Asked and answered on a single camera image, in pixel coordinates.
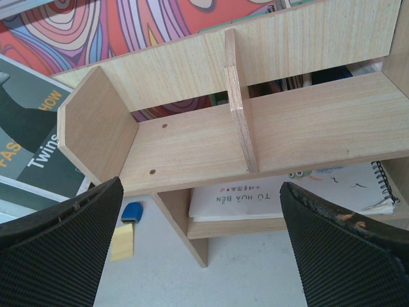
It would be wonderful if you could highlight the teal desk file organizer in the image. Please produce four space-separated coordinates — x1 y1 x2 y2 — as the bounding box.
196 0 298 34

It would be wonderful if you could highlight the yellow sticky note pad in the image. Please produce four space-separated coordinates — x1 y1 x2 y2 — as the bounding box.
111 224 134 262

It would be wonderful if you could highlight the light wooden bookshelf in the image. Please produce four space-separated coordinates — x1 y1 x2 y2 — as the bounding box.
56 1 408 267

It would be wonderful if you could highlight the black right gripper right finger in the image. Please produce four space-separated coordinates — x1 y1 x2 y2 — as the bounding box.
280 182 408 306

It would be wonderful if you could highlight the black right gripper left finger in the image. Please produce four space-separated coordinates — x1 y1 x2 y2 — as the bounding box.
1 177 123 306

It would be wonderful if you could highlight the large Twins story book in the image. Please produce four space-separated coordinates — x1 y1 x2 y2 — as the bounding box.
1 56 90 210

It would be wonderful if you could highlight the white spiral notebook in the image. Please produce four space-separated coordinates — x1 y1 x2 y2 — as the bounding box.
189 161 396 222

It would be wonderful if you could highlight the small blue sharpener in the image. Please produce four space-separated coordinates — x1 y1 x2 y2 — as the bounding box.
121 201 144 223

